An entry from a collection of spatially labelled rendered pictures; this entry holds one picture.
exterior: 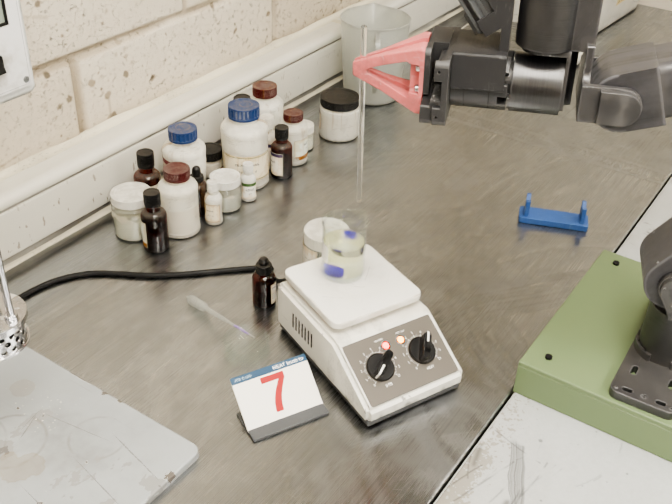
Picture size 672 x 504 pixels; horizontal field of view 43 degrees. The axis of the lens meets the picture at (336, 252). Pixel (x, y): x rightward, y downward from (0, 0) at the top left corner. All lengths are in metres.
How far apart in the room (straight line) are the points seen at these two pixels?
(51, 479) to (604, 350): 0.60
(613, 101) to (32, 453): 0.65
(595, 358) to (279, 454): 0.37
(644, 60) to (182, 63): 0.77
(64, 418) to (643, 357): 0.63
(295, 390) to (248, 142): 0.46
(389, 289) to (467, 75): 0.28
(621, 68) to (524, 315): 0.40
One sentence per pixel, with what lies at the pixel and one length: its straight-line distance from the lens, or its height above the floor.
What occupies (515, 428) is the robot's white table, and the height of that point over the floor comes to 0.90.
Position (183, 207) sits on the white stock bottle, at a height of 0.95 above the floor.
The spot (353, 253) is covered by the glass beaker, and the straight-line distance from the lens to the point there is 0.96.
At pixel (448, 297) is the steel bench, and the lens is 1.13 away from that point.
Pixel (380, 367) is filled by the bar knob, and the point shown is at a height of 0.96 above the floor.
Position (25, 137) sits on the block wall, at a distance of 1.22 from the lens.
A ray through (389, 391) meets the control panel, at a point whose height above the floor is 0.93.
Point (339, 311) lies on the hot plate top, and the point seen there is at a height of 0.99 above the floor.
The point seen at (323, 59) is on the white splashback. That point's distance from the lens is 1.64.
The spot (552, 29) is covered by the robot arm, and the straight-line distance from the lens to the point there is 0.82.
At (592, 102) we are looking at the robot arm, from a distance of 0.83.
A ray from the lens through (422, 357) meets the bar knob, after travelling 0.95.
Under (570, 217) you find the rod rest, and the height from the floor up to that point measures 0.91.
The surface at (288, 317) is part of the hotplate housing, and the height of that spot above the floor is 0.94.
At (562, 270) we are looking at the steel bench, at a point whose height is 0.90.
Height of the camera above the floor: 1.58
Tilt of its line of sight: 35 degrees down
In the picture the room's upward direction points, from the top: 2 degrees clockwise
